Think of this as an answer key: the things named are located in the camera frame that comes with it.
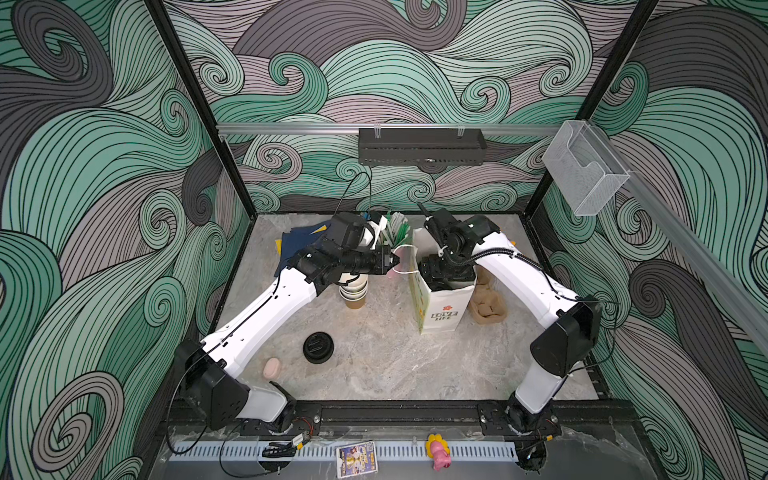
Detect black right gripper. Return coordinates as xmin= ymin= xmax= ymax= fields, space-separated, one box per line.
xmin=421 ymin=247 xmax=474 ymax=281

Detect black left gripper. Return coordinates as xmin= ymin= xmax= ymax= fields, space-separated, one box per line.
xmin=340 ymin=246 xmax=400 ymax=277

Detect white paper takeout bag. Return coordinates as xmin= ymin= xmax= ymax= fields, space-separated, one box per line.
xmin=395 ymin=228 xmax=475 ymax=335

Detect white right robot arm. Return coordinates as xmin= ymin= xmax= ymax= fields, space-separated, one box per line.
xmin=418 ymin=204 xmax=602 ymax=432

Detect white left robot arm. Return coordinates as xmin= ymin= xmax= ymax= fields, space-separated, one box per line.
xmin=174 ymin=212 xmax=399 ymax=430

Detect stack of paper cups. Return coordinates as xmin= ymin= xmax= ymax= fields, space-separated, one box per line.
xmin=338 ymin=273 xmax=368 ymax=310

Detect brown pulp cup carrier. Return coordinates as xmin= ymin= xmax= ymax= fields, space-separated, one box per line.
xmin=469 ymin=266 xmax=508 ymax=325

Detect green white wrapped straws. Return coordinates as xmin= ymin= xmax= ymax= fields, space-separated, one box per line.
xmin=380 ymin=212 xmax=412 ymax=248

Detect dark blue napkin stack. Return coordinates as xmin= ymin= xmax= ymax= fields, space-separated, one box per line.
xmin=275 ymin=220 xmax=330 ymax=276

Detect stack of black lids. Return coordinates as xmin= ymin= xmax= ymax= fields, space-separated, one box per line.
xmin=302 ymin=332 xmax=335 ymax=365

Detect pink figurine toy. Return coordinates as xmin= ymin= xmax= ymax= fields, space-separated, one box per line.
xmin=425 ymin=434 xmax=452 ymax=472

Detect colourful picture card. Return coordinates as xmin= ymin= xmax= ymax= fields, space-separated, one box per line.
xmin=335 ymin=441 xmax=378 ymax=479

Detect black wall shelf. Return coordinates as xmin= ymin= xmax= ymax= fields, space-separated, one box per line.
xmin=358 ymin=127 xmax=488 ymax=167

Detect clear plastic wall holder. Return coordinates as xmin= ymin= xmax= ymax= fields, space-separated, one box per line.
xmin=542 ymin=120 xmax=630 ymax=217

